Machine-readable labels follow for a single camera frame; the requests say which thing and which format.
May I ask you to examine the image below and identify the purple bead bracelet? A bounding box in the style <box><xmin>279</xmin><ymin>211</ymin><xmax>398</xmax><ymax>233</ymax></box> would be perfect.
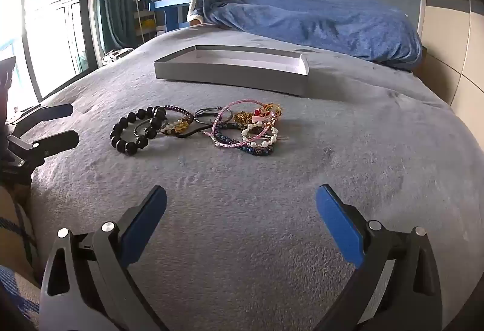
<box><xmin>163</xmin><ymin>105</ymin><xmax>194</xmax><ymax>120</ymax></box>

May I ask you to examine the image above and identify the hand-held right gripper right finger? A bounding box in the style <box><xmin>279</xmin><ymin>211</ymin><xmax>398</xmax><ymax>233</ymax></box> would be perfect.
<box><xmin>316</xmin><ymin>183</ymin><xmax>443</xmax><ymax>331</ymax></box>

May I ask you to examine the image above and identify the white fleece garment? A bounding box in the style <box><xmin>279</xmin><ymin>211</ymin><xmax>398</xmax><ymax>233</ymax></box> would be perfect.
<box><xmin>187</xmin><ymin>0</ymin><xmax>205</xmax><ymax>24</ymax></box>

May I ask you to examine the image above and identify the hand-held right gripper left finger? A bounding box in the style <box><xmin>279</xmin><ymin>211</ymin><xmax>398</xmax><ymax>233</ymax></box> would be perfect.
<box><xmin>40</xmin><ymin>185</ymin><xmax>169</xmax><ymax>331</ymax></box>

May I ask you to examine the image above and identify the white pearl bracelet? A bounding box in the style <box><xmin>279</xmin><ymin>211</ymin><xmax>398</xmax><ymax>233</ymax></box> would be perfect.
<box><xmin>241</xmin><ymin>125</ymin><xmax>278</xmax><ymax>149</ymax></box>

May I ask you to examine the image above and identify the checked beige blue clothing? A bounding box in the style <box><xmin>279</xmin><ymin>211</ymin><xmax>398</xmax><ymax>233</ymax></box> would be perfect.
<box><xmin>0</xmin><ymin>185</ymin><xmax>42</xmax><ymax>331</ymax></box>

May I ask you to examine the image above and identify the orange hair tie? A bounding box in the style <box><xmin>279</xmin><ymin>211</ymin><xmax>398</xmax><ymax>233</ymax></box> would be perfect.
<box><xmin>263</xmin><ymin>102</ymin><xmax>284</xmax><ymax>122</ymax></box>

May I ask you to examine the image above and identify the blue blanket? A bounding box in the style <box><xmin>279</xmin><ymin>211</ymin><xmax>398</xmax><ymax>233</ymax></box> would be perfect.
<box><xmin>202</xmin><ymin>0</ymin><xmax>423</xmax><ymax>65</ymax></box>

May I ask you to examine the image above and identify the black hair tie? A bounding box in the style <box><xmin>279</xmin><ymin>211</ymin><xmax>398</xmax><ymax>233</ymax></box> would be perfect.
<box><xmin>194</xmin><ymin>106</ymin><xmax>227</xmax><ymax>125</ymax></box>

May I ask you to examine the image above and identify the large window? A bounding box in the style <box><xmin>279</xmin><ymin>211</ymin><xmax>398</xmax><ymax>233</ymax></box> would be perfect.
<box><xmin>0</xmin><ymin>0</ymin><xmax>95</xmax><ymax>112</ymax></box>

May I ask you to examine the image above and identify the pink braided cord bracelet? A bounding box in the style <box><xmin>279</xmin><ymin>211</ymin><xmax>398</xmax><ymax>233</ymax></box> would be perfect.
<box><xmin>204</xmin><ymin>100</ymin><xmax>276</xmax><ymax>147</ymax></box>

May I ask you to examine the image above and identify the beige wardrobe with grey stripe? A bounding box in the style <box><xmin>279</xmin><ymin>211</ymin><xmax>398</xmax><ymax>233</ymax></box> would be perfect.
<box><xmin>416</xmin><ymin>0</ymin><xmax>484</xmax><ymax>112</ymax></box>

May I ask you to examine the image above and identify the grey cardboard box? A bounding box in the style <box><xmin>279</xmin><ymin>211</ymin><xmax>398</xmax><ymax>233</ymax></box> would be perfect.
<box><xmin>153</xmin><ymin>45</ymin><xmax>310</xmax><ymax>98</ymax></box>

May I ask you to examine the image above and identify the gold ornament hair tie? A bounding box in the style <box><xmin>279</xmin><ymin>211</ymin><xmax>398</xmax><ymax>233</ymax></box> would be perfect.
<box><xmin>232</xmin><ymin>111</ymin><xmax>252</xmax><ymax>128</ymax></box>

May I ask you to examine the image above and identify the black bead bracelet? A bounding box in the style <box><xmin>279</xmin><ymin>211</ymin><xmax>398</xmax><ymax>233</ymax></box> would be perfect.
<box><xmin>110</xmin><ymin>107</ymin><xmax>168</xmax><ymax>157</ymax></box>

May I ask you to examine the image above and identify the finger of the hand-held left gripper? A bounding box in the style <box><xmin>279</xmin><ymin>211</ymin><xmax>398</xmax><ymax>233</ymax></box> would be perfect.
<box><xmin>5</xmin><ymin>103</ymin><xmax>74</xmax><ymax>128</ymax></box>
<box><xmin>8</xmin><ymin>129</ymin><xmax>80</xmax><ymax>170</ymax></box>

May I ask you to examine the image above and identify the pearl and amber bracelet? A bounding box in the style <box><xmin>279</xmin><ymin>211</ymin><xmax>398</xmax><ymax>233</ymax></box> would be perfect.
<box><xmin>159</xmin><ymin>118</ymin><xmax>193</xmax><ymax>137</ymax></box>

